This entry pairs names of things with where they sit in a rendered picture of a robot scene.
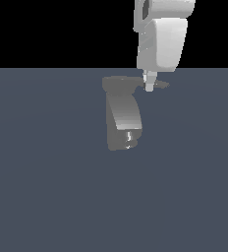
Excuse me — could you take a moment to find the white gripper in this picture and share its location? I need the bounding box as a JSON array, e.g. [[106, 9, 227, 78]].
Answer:
[[136, 17, 189, 93]]

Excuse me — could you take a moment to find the grey faucet body with spout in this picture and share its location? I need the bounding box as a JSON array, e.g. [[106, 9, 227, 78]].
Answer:
[[101, 75, 143, 153]]

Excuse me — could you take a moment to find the grey faucet lever handle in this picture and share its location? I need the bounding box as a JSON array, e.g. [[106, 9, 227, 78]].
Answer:
[[136, 80, 170, 91]]

